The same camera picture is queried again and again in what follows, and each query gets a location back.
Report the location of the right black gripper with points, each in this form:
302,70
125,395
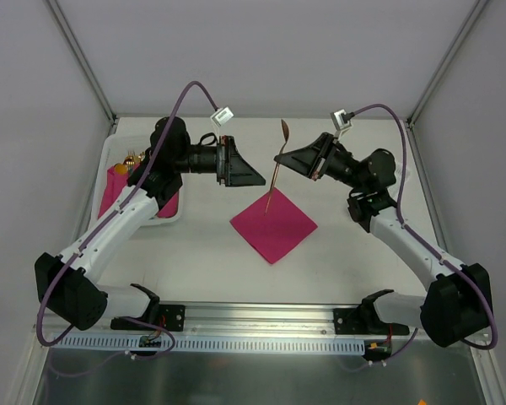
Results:
323,156

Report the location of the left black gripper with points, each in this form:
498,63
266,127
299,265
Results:
226,160

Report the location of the copper spoon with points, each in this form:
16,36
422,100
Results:
285,133

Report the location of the pink paper napkin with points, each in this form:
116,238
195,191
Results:
273,226

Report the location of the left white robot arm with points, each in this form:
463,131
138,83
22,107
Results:
68,284

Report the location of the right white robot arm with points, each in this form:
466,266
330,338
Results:
457,301

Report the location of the pink rolled napkin right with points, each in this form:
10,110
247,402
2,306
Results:
170,209

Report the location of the pink rolled napkin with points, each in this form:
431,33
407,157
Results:
114,185
170,209

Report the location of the pink rolled napkin far left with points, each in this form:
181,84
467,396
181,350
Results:
114,185

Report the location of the orange round spoon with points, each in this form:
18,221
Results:
120,169

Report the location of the large white plastic basket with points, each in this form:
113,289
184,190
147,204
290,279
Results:
115,149

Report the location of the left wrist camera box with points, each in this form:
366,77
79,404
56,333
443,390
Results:
221,116

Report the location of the aluminium mounting rail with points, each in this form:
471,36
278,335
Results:
263,320

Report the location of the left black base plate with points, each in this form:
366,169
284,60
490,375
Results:
169,317

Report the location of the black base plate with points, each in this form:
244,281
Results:
348,320
169,317

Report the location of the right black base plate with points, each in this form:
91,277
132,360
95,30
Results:
348,320

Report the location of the white slotted cable duct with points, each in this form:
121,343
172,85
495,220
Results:
261,345

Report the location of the left aluminium frame post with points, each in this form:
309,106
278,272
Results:
69,36

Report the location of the aluminium frame post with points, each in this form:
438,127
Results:
460,38
69,36

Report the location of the right aluminium frame post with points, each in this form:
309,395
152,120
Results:
460,38

